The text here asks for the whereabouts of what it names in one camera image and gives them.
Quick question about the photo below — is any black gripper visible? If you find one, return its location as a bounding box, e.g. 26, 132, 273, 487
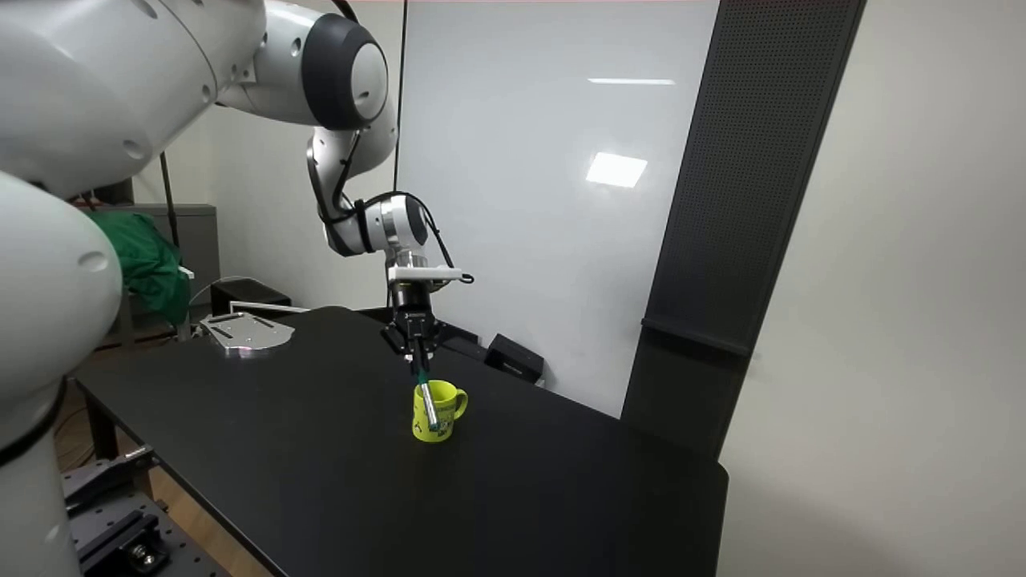
380, 283, 441, 378

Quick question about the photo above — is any green capped marker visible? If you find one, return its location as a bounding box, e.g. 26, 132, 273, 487
414, 361, 441, 434

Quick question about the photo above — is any yellow-green mug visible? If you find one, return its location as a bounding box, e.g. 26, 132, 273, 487
406, 378, 470, 449

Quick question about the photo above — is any small black box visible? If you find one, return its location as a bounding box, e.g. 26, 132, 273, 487
482, 332, 547, 387

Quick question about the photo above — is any grey round plate device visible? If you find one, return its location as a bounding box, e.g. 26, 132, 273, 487
194, 308, 299, 361

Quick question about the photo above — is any black square box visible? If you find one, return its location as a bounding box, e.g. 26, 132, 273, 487
208, 274, 295, 316

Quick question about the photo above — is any large whiteboard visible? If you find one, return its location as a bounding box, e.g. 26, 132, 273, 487
383, 0, 720, 421

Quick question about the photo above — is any grey cabinet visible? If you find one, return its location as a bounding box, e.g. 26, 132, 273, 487
157, 201, 224, 320

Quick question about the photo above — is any green cloth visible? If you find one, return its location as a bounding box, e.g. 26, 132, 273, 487
94, 210, 194, 328

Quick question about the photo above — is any black tripod pole stand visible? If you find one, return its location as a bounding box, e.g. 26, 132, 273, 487
155, 148, 181, 251

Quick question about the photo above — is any black table leg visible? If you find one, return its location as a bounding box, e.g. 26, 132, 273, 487
79, 387, 120, 464

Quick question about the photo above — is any metal optical breadboard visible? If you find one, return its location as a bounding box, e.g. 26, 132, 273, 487
59, 444, 231, 577

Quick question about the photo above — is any dark grey pillar panel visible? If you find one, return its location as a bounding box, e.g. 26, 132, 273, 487
617, 0, 867, 464

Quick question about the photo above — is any white wrist camera mount plate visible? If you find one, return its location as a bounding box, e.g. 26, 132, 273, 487
383, 262, 477, 291

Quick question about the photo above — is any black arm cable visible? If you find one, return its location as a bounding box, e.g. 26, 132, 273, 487
317, 190, 475, 283

